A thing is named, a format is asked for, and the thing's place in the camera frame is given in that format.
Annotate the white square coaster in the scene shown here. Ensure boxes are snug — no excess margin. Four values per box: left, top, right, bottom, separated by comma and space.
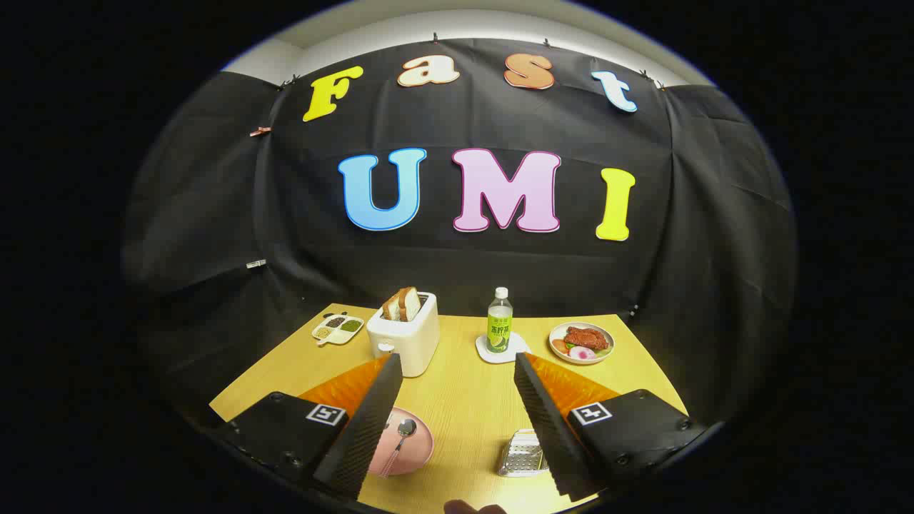
476, 332, 531, 365

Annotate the spoon with red checked handle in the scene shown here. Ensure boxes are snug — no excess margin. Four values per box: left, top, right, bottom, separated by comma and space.
378, 418, 418, 478

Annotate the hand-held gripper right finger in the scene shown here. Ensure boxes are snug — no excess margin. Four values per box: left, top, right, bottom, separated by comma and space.
514, 351, 708, 502

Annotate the perforated metal drain basket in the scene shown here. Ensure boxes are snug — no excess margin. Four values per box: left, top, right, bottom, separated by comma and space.
496, 428, 551, 478

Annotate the green label drink bottle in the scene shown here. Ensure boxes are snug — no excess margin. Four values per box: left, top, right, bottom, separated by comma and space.
487, 287, 513, 354

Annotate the white toaster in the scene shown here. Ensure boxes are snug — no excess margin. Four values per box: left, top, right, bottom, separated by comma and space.
366, 291, 440, 378

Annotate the plate of meat and vegetables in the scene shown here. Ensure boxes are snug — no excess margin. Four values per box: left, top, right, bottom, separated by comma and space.
548, 321, 615, 366

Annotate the white divided condiment dish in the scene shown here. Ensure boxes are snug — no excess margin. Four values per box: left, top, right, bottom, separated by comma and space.
311, 312, 365, 346

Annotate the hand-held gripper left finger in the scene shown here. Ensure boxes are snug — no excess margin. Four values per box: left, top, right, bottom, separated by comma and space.
214, 352, 404, 500

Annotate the pink round plate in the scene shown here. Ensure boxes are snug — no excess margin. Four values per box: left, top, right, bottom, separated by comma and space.
368, 407, 434, 477

